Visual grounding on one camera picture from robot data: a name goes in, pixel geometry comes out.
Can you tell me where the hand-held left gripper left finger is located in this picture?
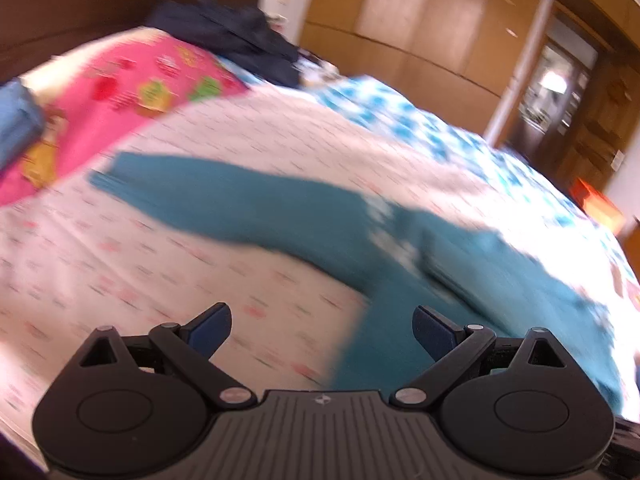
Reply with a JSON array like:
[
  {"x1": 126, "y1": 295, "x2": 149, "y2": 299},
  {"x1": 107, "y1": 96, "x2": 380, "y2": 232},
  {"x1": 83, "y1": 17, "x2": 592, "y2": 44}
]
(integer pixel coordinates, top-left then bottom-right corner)
[{"x1": 65, "y1": 302, "x2": 258, "y2": 408}]

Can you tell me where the wooden wardrobe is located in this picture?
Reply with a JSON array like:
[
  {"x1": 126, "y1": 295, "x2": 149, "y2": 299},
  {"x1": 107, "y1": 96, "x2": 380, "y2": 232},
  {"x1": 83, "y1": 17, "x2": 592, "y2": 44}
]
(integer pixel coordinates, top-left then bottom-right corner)
[{"x1": 299, "y1": 0, "x2": 556, "y2": 133}]

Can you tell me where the teal knitted sweater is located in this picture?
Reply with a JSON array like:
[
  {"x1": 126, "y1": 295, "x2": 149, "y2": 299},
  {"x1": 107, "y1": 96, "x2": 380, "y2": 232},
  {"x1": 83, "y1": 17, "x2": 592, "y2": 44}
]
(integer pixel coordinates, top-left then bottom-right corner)
[{"x1": 89, "y1": 151, "x2": 626, "y2": 416}]

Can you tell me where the wooden door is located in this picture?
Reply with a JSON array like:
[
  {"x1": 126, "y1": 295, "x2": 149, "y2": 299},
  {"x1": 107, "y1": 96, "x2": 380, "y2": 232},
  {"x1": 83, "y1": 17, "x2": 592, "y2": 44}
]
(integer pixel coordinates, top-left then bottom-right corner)
[{"x1": 555, "y1": 50, "x2": 640, "y2": 196}]

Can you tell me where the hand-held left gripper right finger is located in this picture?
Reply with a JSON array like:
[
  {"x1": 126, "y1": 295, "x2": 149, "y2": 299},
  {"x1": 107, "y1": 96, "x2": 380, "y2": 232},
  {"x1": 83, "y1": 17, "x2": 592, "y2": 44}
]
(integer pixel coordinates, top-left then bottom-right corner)
[{"x1": 390, "y1": 305, "x2": 576, "y2": 408}]

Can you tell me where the dark wooden headboard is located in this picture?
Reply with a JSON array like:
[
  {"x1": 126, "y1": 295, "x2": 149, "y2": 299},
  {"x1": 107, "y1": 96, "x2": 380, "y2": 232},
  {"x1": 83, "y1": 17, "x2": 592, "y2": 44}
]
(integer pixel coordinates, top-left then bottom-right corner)
[{"x1": 0, "y1": 0, "x2": 263, "y2": 83}]

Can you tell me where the orange box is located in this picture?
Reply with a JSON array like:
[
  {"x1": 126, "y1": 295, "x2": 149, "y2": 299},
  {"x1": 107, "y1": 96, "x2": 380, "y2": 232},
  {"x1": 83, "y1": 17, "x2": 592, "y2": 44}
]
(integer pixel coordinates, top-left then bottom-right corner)
[{"x1": 570, "y1": 177, "x2": 626, "y2": 233}]

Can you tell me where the blue white checked quilt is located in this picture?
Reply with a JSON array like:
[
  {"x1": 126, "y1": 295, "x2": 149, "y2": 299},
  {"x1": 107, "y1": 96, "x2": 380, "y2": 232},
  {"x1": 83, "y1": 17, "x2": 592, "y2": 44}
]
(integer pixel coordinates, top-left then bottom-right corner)
[{"x1": 220, "y1": 55, "x2": 640, "y2": 281}]

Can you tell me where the dark navy jacket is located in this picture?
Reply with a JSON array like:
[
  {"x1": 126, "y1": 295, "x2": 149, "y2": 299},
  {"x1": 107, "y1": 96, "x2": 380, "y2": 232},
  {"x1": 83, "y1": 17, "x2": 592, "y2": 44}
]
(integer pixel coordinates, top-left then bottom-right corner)
[{"x1": 145, "y1": 0, "x2": 326, "y2": 88}]

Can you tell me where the pink printed pillow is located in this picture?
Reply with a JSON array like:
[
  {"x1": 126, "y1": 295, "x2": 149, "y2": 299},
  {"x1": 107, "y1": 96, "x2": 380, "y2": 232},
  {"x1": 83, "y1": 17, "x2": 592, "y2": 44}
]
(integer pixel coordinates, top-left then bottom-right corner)
[{"x1": 0, "y1": 27, "x2": 251, "y2": 206}]

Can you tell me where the light blue cloth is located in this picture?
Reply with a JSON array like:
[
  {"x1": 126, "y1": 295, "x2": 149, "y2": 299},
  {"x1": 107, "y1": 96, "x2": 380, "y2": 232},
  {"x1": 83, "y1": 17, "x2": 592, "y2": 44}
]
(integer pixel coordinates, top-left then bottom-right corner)
[{"x1": 0, "y1": 79, "x2": 47, "y2": 168}]

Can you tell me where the cherry print bed sheet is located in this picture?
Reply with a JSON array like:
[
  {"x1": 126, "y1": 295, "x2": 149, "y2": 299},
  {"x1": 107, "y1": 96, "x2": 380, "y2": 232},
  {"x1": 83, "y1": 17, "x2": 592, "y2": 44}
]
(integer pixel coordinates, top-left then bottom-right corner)
[{"x1": 0, "y1": 82, "x2": 640, "y2": 441}]

